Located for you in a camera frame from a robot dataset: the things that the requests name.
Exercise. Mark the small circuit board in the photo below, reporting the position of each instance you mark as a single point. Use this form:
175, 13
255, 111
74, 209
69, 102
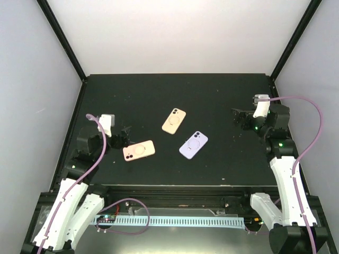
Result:
105, 219

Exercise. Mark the black frame post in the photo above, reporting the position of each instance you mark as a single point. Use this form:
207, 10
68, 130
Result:
52, 20
297, 34

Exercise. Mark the left black frame post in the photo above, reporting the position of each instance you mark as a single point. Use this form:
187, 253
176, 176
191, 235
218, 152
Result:
52, 20

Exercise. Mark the beige cased phone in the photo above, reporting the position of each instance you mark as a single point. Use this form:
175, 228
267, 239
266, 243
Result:
173, 121

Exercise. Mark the right black frame post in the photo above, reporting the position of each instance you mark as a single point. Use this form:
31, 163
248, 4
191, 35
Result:
297, 34

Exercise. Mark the black aluminium front rail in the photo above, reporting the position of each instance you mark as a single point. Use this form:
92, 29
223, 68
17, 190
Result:
231, 199

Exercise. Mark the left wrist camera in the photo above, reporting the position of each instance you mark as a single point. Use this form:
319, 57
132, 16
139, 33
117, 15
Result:
107, 121

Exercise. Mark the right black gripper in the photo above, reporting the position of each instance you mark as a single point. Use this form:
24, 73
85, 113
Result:
246, 125

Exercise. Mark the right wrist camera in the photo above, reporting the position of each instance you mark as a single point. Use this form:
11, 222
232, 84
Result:
262, 104

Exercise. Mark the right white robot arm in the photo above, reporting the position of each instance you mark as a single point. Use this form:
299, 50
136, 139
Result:
292, 226

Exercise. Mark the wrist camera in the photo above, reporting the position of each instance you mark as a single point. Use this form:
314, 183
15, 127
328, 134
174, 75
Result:
262, 104
107, 121

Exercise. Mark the lavender phone case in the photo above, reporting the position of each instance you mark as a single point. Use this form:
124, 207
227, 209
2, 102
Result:
193, 145

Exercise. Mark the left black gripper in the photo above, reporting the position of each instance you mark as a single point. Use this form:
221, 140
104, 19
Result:
118, 144

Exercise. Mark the pink cased phone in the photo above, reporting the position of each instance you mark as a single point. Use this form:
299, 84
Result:
139, 150

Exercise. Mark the light blue slotted cable duct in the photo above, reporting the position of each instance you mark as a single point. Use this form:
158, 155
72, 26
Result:
176, 221

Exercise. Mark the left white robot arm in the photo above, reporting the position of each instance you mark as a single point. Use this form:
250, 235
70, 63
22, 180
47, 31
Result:
77, 202

